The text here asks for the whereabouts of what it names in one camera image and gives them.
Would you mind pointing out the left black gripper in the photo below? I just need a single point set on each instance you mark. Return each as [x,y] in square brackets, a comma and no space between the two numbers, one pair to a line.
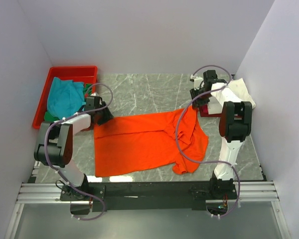
[108,115]

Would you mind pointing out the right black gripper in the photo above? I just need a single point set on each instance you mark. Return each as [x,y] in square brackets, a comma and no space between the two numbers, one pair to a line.
[197,102]

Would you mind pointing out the orange t shirt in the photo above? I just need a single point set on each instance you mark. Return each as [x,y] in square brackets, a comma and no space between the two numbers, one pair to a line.
[135,143]

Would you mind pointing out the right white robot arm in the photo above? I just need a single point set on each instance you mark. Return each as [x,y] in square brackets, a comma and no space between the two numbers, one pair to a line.
[232,103]

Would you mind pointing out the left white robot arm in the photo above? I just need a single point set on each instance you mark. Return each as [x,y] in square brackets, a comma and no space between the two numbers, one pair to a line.
[54,145]

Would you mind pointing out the folded red t shirt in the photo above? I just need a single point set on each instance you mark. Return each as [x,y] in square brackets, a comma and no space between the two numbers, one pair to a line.
[203,110]

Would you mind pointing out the folded white t shirt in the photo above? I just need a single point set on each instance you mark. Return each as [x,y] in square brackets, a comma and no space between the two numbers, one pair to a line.
[235,91]

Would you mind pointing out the blue t shirt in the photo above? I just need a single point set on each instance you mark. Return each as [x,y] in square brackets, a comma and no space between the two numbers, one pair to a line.
[64,97]

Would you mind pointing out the red plastic bin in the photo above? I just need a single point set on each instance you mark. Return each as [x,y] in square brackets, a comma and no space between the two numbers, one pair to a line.
[85,74]

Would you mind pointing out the green t shirt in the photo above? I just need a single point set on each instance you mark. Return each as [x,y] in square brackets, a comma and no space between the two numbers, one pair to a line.
[88,88]

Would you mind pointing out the black mounting base bar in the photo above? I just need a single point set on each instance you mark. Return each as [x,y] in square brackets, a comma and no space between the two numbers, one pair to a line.
[150,195]

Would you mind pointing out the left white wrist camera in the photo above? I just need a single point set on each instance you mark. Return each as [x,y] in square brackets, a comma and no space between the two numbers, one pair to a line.
[94,94]

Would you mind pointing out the aluminium rail frame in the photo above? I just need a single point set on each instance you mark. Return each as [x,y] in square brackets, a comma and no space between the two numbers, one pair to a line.
[46,193]

